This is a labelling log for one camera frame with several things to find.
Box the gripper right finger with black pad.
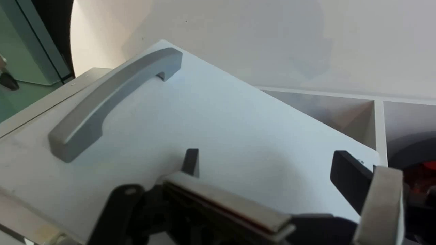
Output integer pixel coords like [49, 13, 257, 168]
[329, 150, 406, 245]

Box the small tan black device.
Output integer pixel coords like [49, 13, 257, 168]
[0, 54, 20, 93]

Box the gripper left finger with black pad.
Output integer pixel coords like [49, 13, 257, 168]
[155, 149, 297, 243]

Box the white door with grey swoosh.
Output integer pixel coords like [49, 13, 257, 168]
[0, 40, 384, 245]

